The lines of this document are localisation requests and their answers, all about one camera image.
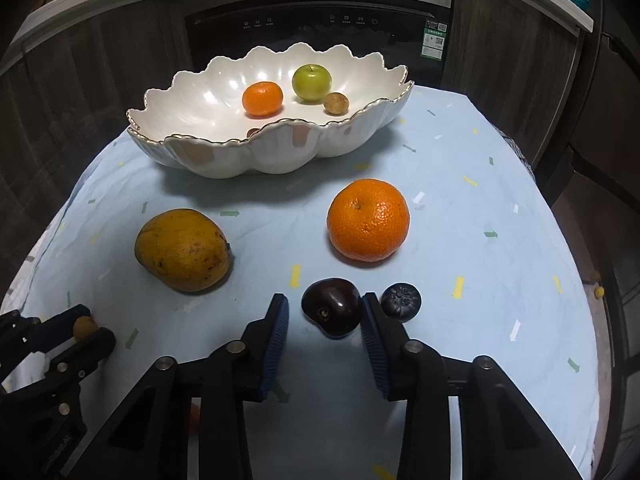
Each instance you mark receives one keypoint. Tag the dark red plum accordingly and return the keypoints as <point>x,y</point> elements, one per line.
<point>334,306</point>

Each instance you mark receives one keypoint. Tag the green apple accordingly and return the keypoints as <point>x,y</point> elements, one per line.
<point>311,82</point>

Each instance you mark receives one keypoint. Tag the small tangerine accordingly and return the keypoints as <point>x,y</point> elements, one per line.
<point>262,99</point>

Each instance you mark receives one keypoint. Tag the dark wood cabinet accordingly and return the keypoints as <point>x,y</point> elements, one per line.
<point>64,101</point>

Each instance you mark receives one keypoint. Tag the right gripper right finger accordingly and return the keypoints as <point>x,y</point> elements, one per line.
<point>408,370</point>

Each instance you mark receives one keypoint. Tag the black built-in dishwasher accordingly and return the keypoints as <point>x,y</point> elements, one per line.
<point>405,32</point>

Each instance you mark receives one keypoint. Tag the light blue patterned tablecloth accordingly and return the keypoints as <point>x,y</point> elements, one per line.
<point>490,261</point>

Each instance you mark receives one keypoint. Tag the dark blue round fruit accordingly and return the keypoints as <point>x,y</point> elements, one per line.
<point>401,302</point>

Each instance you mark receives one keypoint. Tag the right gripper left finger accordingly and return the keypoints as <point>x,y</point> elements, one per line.
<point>242,370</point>

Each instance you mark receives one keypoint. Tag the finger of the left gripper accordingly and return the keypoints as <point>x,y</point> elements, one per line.
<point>21,336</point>
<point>82,354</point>

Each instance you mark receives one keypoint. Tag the yellow brown mango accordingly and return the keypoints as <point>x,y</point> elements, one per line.
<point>184,249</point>

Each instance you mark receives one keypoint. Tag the tan longan fruit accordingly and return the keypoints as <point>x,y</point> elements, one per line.
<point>84,327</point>
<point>336,104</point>

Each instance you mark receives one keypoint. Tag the white scalloped ceramic bowl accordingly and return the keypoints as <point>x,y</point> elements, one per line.
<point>239,116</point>

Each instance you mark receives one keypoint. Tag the large orange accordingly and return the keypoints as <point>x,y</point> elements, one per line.
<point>368,220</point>

